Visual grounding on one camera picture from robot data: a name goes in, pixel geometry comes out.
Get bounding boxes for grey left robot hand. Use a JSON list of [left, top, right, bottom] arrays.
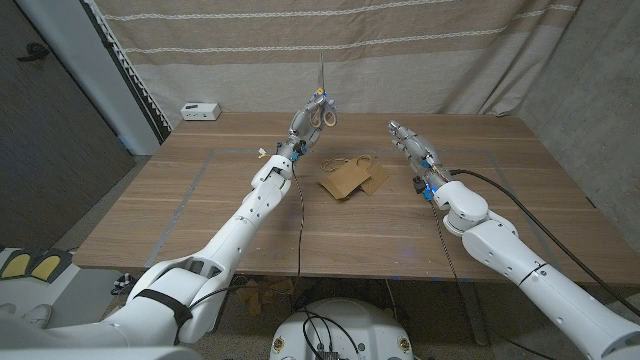
[[277, 94, 339, 160]]

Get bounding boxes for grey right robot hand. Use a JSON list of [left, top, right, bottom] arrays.
[[388, 119, 454, 189]]

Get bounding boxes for grey scissors with tan handles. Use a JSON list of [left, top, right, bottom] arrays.
[[308, 52, 338, 129]]

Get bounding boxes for beige striped curtain backdrop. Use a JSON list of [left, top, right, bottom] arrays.
[[92, 0, 584, 129]]

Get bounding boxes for white power strip box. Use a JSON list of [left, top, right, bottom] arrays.
[[180, 102, 223, 122]]

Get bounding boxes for grey tape outline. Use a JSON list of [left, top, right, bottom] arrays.
[[144, 147, 571, 284]]

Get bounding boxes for black triangle-patterned trim strip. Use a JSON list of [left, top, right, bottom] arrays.
[[82, 0, 174, 144]]

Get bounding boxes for brown cardboard scraps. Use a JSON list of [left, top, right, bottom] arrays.
[[234, 277, 296, 317]]

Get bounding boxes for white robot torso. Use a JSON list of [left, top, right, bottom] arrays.
[[269, 298, 415, 360]]

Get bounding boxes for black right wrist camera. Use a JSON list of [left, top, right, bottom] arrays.
[[412, 175, 434, 201]]

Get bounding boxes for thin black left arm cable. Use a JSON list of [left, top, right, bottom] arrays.
[[187, 162, 306, 311]]

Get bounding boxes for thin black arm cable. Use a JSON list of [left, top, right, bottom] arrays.
[[428, 198, 460, 281], [187, 162, 306, 311]]

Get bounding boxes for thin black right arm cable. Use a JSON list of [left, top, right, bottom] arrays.
[[428, 198, 460, 281]]

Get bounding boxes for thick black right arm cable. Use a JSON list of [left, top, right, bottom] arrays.
[[449, 168, 640, 319]]

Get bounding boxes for dark door handle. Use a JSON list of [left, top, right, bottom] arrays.
[[17, 42, 51, 64]]

